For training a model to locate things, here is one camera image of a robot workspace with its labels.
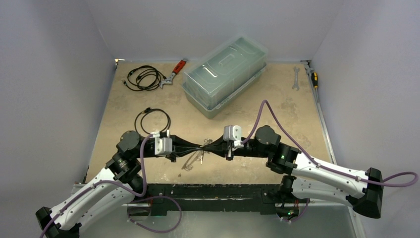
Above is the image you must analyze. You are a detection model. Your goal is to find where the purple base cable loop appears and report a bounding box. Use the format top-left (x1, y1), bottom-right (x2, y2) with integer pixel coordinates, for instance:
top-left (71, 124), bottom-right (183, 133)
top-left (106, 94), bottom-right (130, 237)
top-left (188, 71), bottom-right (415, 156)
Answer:
top-left (126, 196), bottom-right (182, 234)

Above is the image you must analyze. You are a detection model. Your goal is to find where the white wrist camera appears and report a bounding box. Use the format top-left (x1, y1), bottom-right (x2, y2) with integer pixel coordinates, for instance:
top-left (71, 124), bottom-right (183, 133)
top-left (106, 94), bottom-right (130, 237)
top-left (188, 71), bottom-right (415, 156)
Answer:
top-left (151, 130), bottom-right (173, 156)
top-left (222, 125), bottom-right (244, 150)

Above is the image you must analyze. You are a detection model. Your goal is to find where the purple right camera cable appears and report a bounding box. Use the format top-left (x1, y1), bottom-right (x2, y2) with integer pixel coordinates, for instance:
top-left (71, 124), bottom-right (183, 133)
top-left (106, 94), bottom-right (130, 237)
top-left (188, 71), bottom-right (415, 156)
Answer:
top-left (242, 100), bottom-right (420, 188)

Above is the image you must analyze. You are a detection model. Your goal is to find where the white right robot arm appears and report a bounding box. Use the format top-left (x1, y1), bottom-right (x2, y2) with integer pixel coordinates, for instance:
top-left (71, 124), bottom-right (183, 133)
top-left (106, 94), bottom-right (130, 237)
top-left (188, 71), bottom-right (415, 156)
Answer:
top-left (203, 125), bottom-right (383, 219)

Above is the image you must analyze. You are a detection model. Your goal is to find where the yellow black screwdriver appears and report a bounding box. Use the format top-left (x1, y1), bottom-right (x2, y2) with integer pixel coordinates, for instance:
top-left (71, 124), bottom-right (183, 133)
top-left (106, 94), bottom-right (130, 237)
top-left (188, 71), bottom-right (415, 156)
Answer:
top-left (311, 72), bottom-right (318, 90)

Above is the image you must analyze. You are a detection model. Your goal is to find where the clear plastic storage box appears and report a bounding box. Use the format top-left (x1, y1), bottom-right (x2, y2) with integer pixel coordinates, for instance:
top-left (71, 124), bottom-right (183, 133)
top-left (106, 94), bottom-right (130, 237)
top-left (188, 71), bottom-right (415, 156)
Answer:
top-left (182, 35), bottom-right (268, 119)

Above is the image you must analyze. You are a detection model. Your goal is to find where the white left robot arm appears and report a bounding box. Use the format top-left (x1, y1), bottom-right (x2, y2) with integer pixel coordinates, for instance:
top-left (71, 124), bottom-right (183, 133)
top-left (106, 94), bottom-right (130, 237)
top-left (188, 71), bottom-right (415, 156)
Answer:
top-left (36, 130), bottom-right (202, 238)

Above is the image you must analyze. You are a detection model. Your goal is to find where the coiled black usb cable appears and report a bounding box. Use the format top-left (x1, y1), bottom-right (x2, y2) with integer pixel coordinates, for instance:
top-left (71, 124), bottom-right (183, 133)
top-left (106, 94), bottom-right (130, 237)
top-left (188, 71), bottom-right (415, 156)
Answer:
top-left (134, 108), bottom-right (171, 135)

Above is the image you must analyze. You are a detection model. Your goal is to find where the tangled black cable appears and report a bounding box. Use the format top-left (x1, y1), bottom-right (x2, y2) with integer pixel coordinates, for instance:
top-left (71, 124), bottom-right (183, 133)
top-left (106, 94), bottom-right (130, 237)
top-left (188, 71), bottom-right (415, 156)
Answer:
top-left (122, 65), bottom-right (167, 92)

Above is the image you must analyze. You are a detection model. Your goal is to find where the silver open end spanner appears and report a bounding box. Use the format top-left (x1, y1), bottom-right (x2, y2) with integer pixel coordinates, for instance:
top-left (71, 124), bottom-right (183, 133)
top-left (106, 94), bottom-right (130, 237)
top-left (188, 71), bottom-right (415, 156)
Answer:
top-left (292, 66), bottom-right (300, 91)

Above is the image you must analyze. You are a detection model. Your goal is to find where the red handled adjustable wrench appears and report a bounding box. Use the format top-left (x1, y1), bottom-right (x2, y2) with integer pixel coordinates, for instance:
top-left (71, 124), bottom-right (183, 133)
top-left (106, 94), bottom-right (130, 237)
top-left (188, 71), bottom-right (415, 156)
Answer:
top-left (159, 59), bottom-right (188, 89)

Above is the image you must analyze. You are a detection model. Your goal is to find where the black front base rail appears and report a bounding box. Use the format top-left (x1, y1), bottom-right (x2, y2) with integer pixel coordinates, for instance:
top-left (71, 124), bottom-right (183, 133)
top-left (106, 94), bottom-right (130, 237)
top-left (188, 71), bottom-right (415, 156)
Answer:
top-left (146, 183), bottom-right (297, 216)

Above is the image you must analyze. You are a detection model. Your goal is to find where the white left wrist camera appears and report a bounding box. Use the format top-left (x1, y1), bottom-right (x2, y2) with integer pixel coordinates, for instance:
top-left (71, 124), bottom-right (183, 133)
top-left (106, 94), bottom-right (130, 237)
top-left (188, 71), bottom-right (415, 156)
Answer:
top-left (151, 130), bottom-right (173, 156)

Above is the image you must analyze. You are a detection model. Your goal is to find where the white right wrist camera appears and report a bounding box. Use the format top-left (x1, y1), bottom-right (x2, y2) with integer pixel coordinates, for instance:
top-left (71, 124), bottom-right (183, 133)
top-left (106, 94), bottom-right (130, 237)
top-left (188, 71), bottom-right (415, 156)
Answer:
top-left (222, 125), bottom-right (244, 150)

